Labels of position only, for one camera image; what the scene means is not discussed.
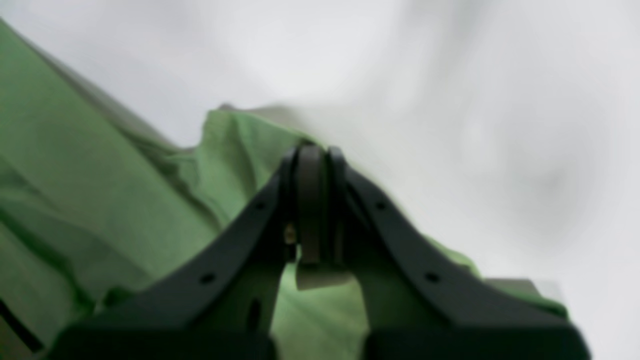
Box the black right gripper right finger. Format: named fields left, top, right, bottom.
left=327, top=146, right=591, bottom=360

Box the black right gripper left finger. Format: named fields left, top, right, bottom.
left=47, top=145, right=327, bottom=360

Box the green t-shirt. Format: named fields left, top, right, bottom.
left=1, top=22, right=569, bottom=360

